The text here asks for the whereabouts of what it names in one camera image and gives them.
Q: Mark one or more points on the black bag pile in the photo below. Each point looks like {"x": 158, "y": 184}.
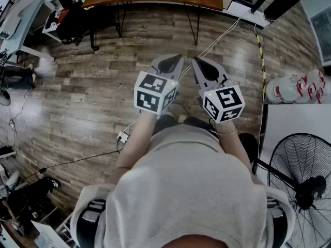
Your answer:
{"x": 31, "y": 198}

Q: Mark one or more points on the grey shirt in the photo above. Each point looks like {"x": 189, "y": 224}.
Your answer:
{"x": 186, "y": 190}

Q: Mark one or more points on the white platform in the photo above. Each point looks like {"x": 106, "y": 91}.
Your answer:
{"x": 248, "y": 15}

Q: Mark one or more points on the black trousers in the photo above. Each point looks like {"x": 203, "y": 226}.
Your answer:
{"x": 165, "y": 123}

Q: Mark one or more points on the person's right shoe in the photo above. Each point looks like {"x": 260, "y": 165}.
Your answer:
{"x": 182, "y": 118}

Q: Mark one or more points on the white flat panel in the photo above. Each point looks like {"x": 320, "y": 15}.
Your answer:
{"x": 292, "y": 120}

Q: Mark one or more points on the large clear water bottle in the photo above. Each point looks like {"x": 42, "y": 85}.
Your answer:
{"x": 284, "y": 90}
{"x": 315, "y": 79}
{"x": 323, "y": 94}

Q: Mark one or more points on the yellow black striped tape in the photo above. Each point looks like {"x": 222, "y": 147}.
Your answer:
{"x": 262, "y": 61}

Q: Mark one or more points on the black office chair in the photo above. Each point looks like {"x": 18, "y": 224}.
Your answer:
{"x": 77, "y": 27}

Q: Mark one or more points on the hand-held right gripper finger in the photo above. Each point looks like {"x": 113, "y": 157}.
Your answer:
{"x": 212, "y": 71}
{"x": 200, "y": 80}

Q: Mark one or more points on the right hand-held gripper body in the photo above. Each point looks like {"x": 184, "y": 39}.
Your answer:
{"x": 225, "y": 102}

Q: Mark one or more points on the white cabinet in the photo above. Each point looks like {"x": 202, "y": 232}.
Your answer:
{"x": 320, "y": 24}

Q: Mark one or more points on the black floor fan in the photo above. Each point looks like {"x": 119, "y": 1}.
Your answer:
{"x": 305, "y": 190}

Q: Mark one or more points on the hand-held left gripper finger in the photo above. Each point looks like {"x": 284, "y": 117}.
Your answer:
{"x": 178, "y": 71}
{"x": 168, "y": 63}

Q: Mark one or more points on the person's face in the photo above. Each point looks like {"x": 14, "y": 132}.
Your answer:
{"x": 194, "y": 241}

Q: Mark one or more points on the white power strip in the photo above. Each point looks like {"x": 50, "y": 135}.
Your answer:
{"x": 123, "y": 136}

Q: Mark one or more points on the person's left forearm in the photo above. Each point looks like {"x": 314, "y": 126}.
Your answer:
{"x": 137, "y": 138}

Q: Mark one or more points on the person's right forearm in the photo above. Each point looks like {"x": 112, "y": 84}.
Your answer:
{"x": 232, "y": 148}

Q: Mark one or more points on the white desk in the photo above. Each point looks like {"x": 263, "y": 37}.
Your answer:
{"x": 20, "y": 27}

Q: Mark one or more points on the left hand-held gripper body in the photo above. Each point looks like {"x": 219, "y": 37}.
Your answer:
{"x": 148, "y": 92}

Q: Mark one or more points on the red flat item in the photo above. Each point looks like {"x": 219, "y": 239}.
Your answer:
{"x": 62, "y": 15}

